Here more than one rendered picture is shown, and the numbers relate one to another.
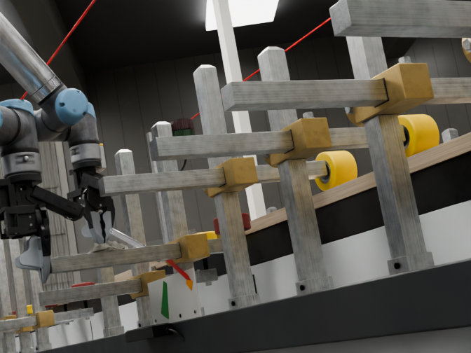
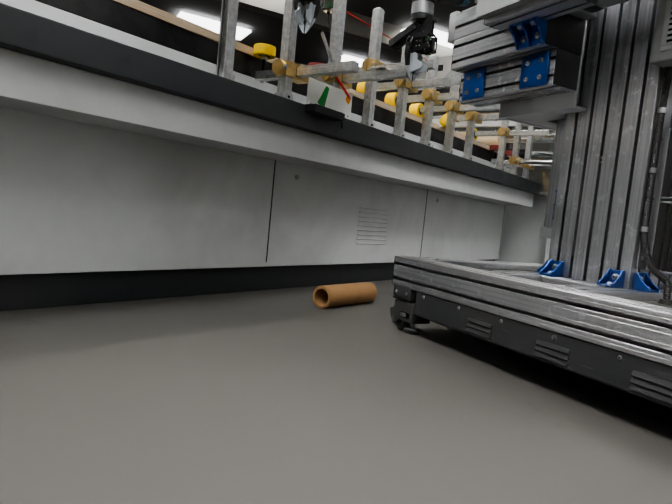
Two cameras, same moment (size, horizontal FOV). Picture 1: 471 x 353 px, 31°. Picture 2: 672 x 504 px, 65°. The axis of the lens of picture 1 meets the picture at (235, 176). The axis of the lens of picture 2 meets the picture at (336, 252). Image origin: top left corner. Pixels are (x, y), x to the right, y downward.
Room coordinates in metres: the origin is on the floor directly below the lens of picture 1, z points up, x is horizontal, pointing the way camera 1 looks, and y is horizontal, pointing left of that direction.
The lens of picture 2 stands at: (2.58, 2.03, 0.35)
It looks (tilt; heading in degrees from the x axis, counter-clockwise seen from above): 4 degrees down; 246
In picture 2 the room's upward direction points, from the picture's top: 6 degrees clockwise
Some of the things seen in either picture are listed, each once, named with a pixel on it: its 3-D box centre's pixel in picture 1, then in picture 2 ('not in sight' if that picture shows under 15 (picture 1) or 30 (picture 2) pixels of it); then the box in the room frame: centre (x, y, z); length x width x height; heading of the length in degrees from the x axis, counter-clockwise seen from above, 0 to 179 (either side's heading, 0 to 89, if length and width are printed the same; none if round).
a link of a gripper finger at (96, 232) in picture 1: (90, 231); (308, 16); (2.02, 0.37, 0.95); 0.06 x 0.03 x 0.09; 49
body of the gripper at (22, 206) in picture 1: (23, 207); (421, 35); (1.63, 0.42, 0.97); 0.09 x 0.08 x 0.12; 119
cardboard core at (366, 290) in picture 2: not in sight; (346, 294); (1.72, 0.23, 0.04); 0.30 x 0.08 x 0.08; 29
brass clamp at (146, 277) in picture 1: (146, 285); (290, 71); (2.03, 0.25, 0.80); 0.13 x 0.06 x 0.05; 29
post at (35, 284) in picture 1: (35, 282); not in sight; (2.92, 0.75, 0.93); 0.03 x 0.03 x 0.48; 29
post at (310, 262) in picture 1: (295, 184); (402, 97); (1.39, -0.10, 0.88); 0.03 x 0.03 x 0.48; 29
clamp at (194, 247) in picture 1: (186, 250); (336, 77); (1.81, 0.13, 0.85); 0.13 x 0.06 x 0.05; 29
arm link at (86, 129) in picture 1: (80, 125); not in sight; (2.03, 0.36, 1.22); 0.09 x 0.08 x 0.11; 127
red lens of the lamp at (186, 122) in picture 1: (180, 127); not in sight; (1.85, 0.10, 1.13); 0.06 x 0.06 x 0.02
